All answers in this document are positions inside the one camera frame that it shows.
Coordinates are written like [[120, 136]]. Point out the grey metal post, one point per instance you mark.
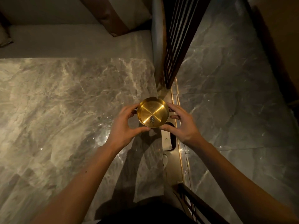
[[158, 39]]

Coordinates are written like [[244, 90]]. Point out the gold metal bowl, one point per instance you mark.
[[149, 109]]

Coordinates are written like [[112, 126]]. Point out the person's right forearm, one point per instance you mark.
[[233, 181]]

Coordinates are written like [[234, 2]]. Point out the brown and beige pillow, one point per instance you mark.
[[116, 13]]

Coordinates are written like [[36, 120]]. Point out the person's left thumb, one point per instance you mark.
[[140, 129]]

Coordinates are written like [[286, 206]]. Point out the person's dark clothing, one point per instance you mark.
[[149, 211]]

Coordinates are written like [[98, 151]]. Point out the brass metal base strip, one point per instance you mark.
[[172, 165]]

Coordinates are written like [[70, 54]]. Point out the low dark slatted screen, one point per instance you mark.
[[200, 205]]

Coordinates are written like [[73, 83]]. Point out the person's right middle finger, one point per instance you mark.
[[175, 117]]

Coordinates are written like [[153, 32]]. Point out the person's left hand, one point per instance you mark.
[[120, 130]]

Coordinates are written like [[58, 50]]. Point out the grey ash bits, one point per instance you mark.
[[152, 119]]

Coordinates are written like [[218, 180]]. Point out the tall dark slatted screen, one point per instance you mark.
[[179, 39]]

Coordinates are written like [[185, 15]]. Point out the person's right hand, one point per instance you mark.
[[186, 130]]

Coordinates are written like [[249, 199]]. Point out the person's right thumb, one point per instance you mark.
[[168, 128]]

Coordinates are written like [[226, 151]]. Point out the person's left forearm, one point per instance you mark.
[[81, 181]]

